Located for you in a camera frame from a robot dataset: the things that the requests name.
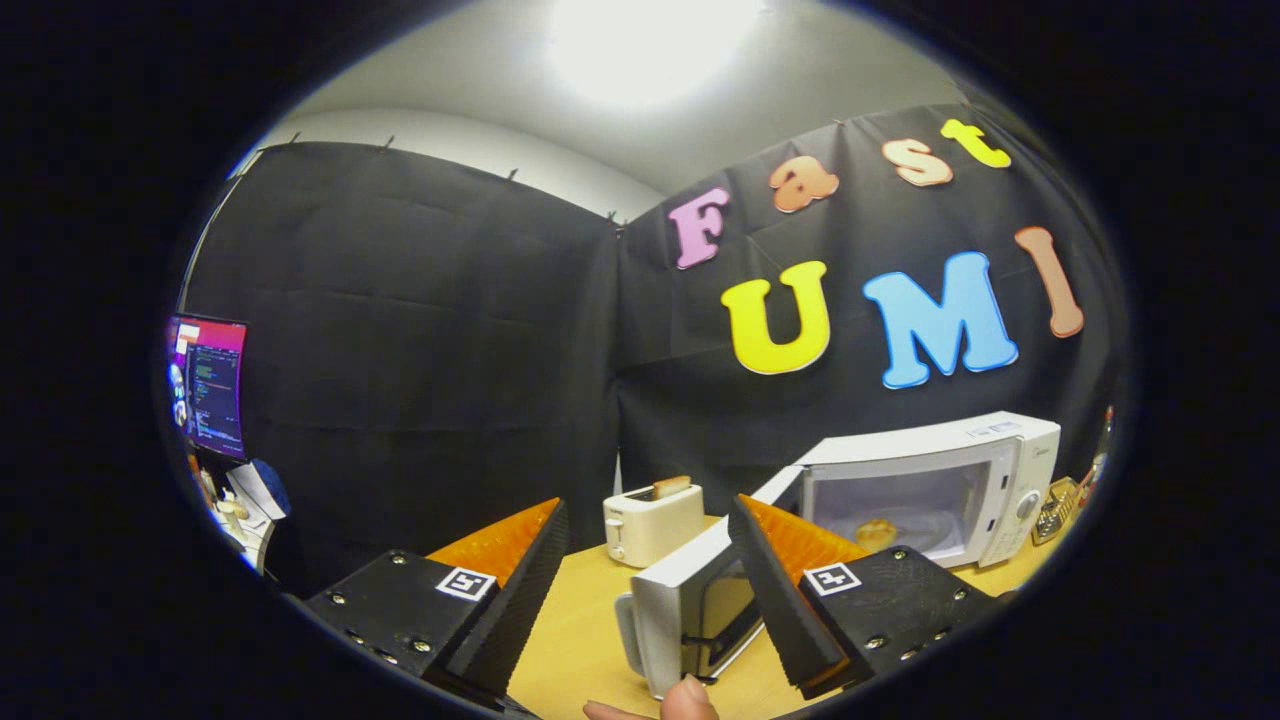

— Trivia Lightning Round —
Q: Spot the cream toaster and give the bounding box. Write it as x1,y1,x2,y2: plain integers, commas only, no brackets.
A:
603,483,706,569

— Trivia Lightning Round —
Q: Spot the metal wire utensil holder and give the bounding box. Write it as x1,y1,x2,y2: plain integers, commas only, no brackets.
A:
1032,477,1081,546

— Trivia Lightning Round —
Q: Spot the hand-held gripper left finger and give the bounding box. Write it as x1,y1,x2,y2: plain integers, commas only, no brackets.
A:
300,497,571,701

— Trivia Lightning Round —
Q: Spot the white microwave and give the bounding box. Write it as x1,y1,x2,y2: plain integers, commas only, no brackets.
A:
615,411,1062,701

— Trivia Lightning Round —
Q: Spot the computer monitor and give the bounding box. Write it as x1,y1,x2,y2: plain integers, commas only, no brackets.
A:
165,314,249,461

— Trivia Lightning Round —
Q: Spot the white and blue object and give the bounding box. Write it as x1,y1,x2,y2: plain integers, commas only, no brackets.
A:
225,458,293,521

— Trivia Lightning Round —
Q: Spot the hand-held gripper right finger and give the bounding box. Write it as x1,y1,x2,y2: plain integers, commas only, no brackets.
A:
727,493,1011,701

